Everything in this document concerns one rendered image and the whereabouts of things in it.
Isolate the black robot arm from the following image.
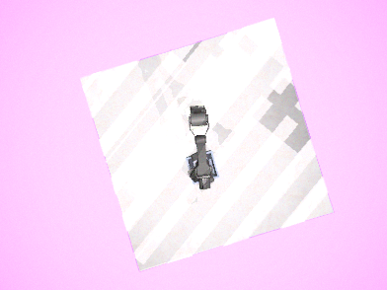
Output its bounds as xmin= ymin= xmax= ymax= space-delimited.
xmin=188 ymin=105 xmax=213 ymax=189

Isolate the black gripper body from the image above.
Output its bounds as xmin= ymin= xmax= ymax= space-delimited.
xmin=191 ymin=152 xmax=214 ymax=182

